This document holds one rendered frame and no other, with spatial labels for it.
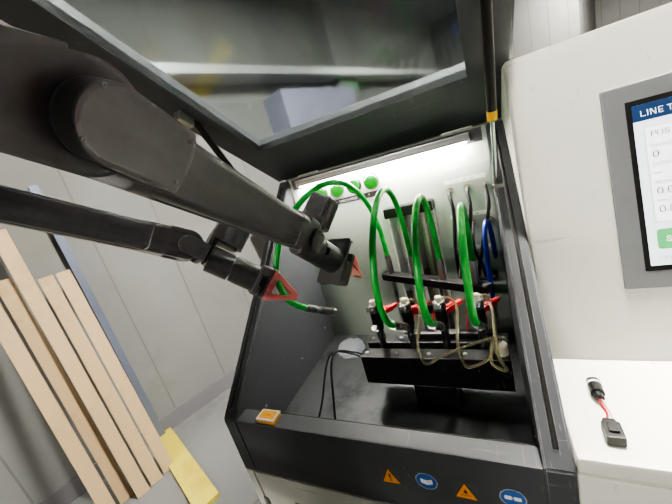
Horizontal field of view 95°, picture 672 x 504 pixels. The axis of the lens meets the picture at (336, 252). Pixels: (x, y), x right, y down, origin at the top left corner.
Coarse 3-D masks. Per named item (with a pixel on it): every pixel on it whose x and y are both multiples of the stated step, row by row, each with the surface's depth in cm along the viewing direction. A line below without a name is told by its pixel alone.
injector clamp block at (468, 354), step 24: (504, 336) 71; (384, 360) 76; (408, 360) 74; (456, 360) 69; (480, 360) 67; (504, 360) 64; (408, 384) 76; (432, 384) 73; (456, 384) 71; (480, 384) 68; (504, 384) 66; (432, 408) 76; (456, 408) 73
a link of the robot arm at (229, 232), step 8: (216, 232) 63; (224, 232) 65; (232, 232) 65; (240, 232) 65; (184, 240) 58; (192, 240) 59; (200, 240) 60; (208, 240) 63; (224, 240) 64; (232, 240) 64; (240, 240) 65; (184, 248) 58; (192, 248) 59; (200, 248) 60; (208, 248) 60; (240, 248) 66; (200, 256) 60
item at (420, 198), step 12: (432, 216) 75; (432, 228) 76; (432, 240) 78; (420, 264) 56; (420, 276) 55; (444, 276) 80; (420, 288) 55; (420, 300) 55; (432, 324) 59; (444, 324) 68
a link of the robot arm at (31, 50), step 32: (0, 32) 11; (0, 64) 12; (32, 64) 13; (64, 64) 14; (96, 64) 15; (0, 96) 12; (32, 96) 13; (0, 128) 12; (32, 128) 13; (32, 160) 14; (64, 160) 15
